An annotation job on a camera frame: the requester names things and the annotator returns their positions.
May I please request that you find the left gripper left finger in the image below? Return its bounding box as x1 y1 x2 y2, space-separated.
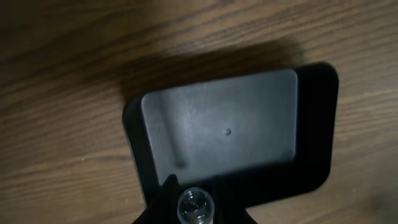
131 174 182 224

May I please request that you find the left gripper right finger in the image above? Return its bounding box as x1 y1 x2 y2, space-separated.
212 175 259 224

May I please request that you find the clear test tube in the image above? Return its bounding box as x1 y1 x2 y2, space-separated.
177 187 216 224

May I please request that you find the black tray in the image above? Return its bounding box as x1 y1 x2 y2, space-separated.
121 62 340 216

